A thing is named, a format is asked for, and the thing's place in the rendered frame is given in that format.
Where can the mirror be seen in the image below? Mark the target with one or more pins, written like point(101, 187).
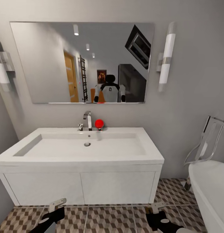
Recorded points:
point(83, 62)

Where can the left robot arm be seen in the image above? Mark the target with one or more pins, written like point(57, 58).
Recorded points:
point(49, 220)

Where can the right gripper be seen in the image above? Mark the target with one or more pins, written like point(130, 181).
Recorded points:
point(151, 218)

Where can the bathtub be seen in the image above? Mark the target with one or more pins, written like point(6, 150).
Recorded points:
point(206, 179)

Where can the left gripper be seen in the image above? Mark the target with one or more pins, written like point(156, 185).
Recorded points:
point(59, 214)

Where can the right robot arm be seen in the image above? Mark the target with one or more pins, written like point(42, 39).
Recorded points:
point(159, 219)

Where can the furniture sink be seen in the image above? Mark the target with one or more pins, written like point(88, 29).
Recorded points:
point(87, 166)

